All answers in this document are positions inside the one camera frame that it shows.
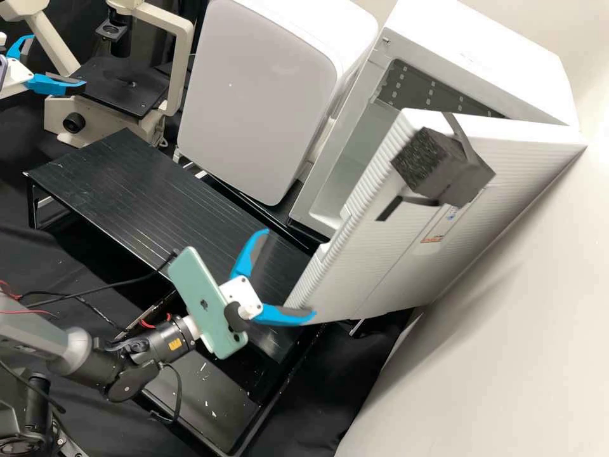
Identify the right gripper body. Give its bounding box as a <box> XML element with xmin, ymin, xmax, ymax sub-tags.
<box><xmin>221</xmin><ymin>277</ymin><xmax>263</xmax><ymax>319</ymax></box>

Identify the right wrist camera phone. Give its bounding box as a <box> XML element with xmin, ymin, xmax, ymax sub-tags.
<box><xmin>166</xmin><ymin>245</ymin><xmax>251</xmax><ymax>361</ymax></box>

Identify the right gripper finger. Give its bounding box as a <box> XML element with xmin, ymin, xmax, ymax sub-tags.
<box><xmin>232</xmin><ymin>228</ymin><xmax>270</xmax><ymax>282</ymax></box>
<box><xmin>247</xmin><ymin>306</ymin><xmax>318</xmax><ymax>328</ymax></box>

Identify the cream microscope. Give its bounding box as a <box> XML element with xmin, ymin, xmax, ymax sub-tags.
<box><xmin>0</xmin><ymin>0</ymin><xmax>196</xmax><ymax>146</ymax></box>

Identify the white box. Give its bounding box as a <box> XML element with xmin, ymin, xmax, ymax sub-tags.
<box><xmin>176</xmin><ymin>0</ymin><xmax>379</xmax><ymax>208</ymax></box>

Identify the black tray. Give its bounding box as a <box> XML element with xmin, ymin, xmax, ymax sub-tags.
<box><xmin>124</xmin><ymin>290</ymin><xmax>330</xmax><ymax>456</ymax></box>

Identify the white incubator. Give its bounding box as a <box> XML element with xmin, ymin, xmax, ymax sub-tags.
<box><xmin>287</xmin><ymin>0</ymin><xmax>587</xmax><ymax>241</ymax></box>

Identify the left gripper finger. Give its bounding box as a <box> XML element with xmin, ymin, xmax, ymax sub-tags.
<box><xmin>10</xmin><ymin>34</ymin><xmax>37</xmax><ymax>63</ymax></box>
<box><xmin>26</xmin><ymin>72</ymin><xmax>88</xmax><ymax>96</ymax></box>

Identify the black cable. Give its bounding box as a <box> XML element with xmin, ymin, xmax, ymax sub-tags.
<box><xmin>20</xmin><ymin>249</ymin><xmax>180</xmax><ymax>308</ymax></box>

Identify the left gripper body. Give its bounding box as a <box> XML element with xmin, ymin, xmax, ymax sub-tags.
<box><xmin>0</xmin><ymin>55</ymin><xmax>34</xmax><ymax>100</ymax></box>

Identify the incubator door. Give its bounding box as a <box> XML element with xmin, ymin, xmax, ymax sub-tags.
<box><xmin>284</xmin><ymin>107</ymin><xmax>587</xmax><ymax>322</ymax></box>

